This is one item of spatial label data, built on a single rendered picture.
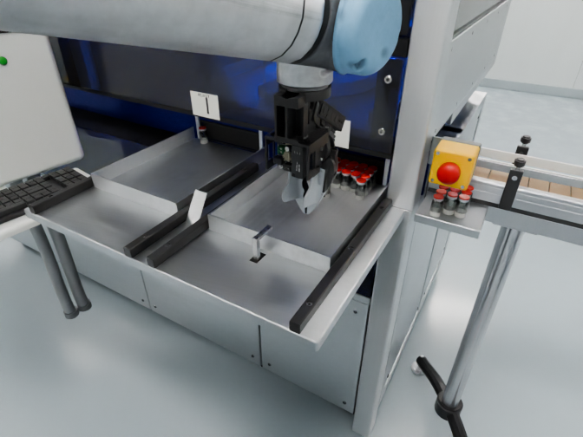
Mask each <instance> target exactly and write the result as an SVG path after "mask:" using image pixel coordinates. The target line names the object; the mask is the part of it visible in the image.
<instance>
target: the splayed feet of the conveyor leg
mask: <svg viewBox="0 0 583 437"><path fill-rule="evenodd" d="M411 369H412V371H413V372H414V373H415V374H417V375H425V376H426V377H427V379H428V380H429V382H430V384H431V385H432V387H433V389H434V390H435V392H436V395H437V397H436V402H435V411H436V413H437V414H438V415H439V416H440V417H441V418H442V419H444V420H446V421H448V423H449V426H450V429H451V432H452V434H453V437H468V436H467V433H466V430H465V427H464V426H463V423H462V419H461V416H460V414H461V411H462V408H463V403H462V399H460V401H459V404H458V406H457V407H456V408H449V407H447V406H446V405H445V404H444V403H443V401H442V396H443V393H444V390H445V388H446V385H445V383H444V381H443V379H442V378H441V376H440V375H439V374H438V373H437V371H436V370H435V368H434V367H433V366H432V365H431V363H430V362H429V360H428V359H427V358H426V357H425V356H424V355H420V356H418V357H417V358H416V361H415V362H413V363H412V364H411Z"/></svg>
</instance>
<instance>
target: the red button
mask: <svg viewBox="0 0 583 437"><path fill-rule="evenodd" d="M460 176H461V169H460V167H459V166H458V165H457V164H455V163H453V162H445V163H443V164H441V165H440V167H439V168H438V170H437V172H436V177H437V178H438V180H439V181H440V182H441V183H443V184H445V185H453V184H454V183H455V182H456V181H457V180H458V179H459V178H460Z"/></svg>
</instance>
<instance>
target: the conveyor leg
mask: <svg viewBox="0 0 583 437"><path fill-rule="evenodd" d="M492 224H494V225H499V224H496V223H492ZM500 226H501V228H500V230H499V233H498V236H497V239H496V241H495V246H494V248H493V250H492V253H491V256H490V259H489V261H488V266H487V269H486V271H485V274H484V277H483V279H482V281H481V286H480V289H479V291H478V294H477V297H476V300H475V304H474V307H473V309H472V311H471V314H470V317H469V320H468V324H467V327H466V329H465V332H464V335H463V338H462V341H461V344H460V347H459V349H458V352H457V355H456V358H455V362H454V365H453V368H452V370H451V372H450V375H449V379H448V382H447V385H446V388H445V390H444V393H443V396H442V401H443V403H444V404H445V405H446V406H447V407H449V408H456V407H457V406H458V404H459V401H460V399H461V397H462V393H463V390H464V389H465V386H466V384H467V381H468V378H469V375H470V373H471V370H472V368H473V366H474V363H475V359H476V357H477V355H478V352H479V350H480V347H481V344H482V341H483V339H484V336H485V335H486V332H487V329H488V326H489V324H490V321H491V319H492V316H493V314H494V312H495V308H496V305H497V303H498V301H499V298H500V296H501V292H502V290H503V287H504V285H505V283H506V280H507V278H508V274H509V272H510V269H511V267H512V264H513V262H514V259H515V256H516V253H517V251H518V249H519V247H520V244H521V241H522V238H523V236H524V233H525V231H523V230H519V229H515V228H512V227H508V226H505V225H500ZM526 233H530V234H534V235H538V234H535V233H532V232H526Z"/></svg>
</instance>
